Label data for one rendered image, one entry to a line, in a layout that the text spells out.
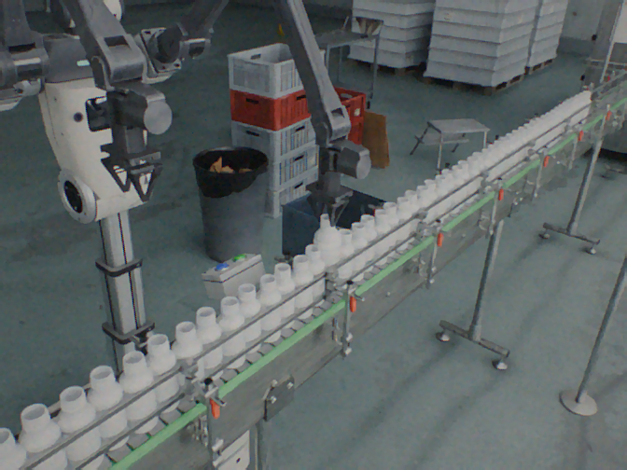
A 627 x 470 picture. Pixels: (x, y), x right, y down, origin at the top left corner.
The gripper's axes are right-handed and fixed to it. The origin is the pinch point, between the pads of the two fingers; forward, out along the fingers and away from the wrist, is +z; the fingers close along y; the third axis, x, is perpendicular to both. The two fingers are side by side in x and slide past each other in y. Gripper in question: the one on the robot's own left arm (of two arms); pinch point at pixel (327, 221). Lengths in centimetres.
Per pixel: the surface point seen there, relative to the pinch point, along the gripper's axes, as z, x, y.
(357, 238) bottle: 8.3, -10.8, -2.6
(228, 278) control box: 11.3, 23.2, 11.7
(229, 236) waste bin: 100, -99, 148
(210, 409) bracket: 18, 50, -12
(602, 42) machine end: 15, -465, 58
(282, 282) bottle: 8.6, 18.5, -1.8
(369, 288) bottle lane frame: 24.1, -13.3, -6.5
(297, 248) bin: 43, -41, 44
